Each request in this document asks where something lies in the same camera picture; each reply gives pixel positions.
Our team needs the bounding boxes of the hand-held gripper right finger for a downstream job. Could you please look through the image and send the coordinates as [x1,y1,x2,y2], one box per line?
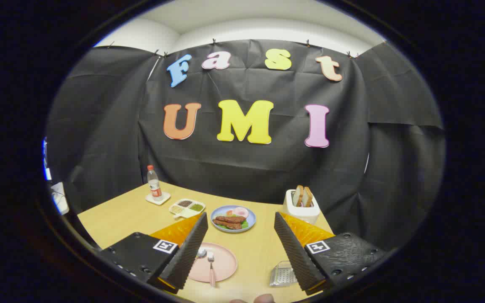
[274,212,388,295]

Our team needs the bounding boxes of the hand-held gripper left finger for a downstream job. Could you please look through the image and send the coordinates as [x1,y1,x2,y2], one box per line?
[99,212,208,294]

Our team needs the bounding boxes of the fork with red checked handle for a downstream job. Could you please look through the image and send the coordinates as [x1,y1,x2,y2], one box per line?
[207,252,217,287]

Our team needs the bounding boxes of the perforated metal basket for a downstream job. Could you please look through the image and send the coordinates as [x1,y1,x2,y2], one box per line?
[269,260,298,287]

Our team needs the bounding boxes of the pink plate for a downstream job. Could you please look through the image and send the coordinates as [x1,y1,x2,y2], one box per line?
[188,242,238,283]

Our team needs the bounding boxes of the white toaster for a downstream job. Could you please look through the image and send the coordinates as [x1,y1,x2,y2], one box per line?
[283,189,321,224]

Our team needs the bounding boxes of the white divided condiment tray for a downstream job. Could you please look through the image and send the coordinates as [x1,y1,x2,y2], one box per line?
[169,199,206,220]

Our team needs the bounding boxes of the blue plate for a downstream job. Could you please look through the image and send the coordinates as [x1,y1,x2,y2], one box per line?
[211,205,256,233]

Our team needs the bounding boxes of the green lettuce leaves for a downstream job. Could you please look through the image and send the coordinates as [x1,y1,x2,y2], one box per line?
[215,218,250,231]

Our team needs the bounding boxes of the white square coaster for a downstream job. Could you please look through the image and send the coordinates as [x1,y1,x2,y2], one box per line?
[145,192,171,205]

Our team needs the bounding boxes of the clear bottle with red label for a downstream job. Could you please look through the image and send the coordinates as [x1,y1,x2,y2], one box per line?
[147,165,163,200]

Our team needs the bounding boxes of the white board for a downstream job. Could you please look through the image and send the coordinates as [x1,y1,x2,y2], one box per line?
[51,182,69,215]

